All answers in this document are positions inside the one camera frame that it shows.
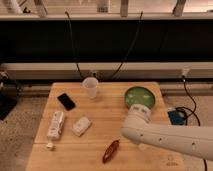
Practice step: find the red chili pepper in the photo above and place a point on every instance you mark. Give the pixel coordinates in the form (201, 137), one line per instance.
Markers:
(110, 151)

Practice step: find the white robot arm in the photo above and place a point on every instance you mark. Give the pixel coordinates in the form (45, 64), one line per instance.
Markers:
(191, 140)

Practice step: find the green ceramic bowl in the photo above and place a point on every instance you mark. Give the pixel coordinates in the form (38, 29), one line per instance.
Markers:
(139, 95)

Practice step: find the translucent plastic cup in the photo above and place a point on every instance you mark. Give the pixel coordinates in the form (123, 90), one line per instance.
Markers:
(90, 84)

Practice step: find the black smartphone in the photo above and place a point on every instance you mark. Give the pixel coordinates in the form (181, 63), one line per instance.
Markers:
(66, 101)

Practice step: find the small white box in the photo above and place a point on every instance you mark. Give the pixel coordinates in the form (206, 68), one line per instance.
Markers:
(81, 126)

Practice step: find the white toothpaste tube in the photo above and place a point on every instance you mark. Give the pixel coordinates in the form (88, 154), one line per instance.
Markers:
(55, 128)

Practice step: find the blue connector box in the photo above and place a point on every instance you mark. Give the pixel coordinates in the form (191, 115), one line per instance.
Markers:
(175, 118)

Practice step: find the black equipment at left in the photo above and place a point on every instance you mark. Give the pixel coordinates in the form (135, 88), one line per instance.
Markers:
(7, 102)

